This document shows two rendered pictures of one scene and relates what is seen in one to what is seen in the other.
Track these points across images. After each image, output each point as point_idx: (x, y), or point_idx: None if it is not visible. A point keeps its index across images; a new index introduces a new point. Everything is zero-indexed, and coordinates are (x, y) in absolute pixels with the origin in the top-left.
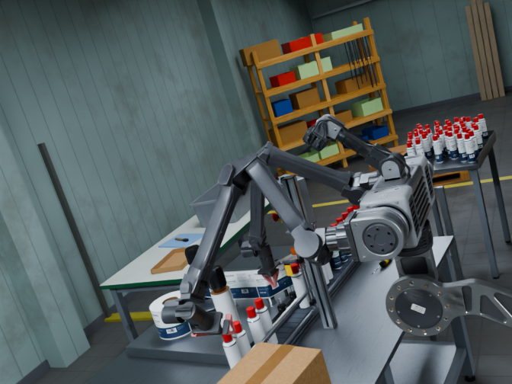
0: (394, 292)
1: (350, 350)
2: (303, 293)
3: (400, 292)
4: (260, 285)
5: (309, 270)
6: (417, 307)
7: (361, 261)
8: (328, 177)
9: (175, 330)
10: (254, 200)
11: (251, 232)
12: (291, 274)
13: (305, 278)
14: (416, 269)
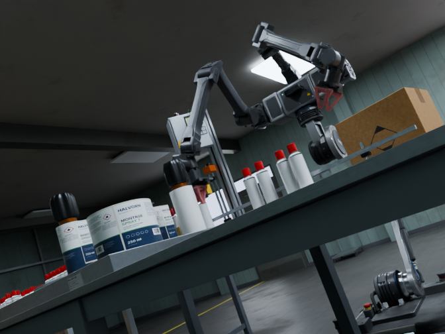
0: (330, 131)
1: None
2: (216, 217)
3: (332, 131)
4: (169, 223)
5: (228, 181)
6: (339, 140)
7: (350, 76)
8: (240, 99)
9: (159, 231)
10: (204, 101)
11: (196, 134)
12: (210, 191)
13: (221, 194)
14: (319, 132)
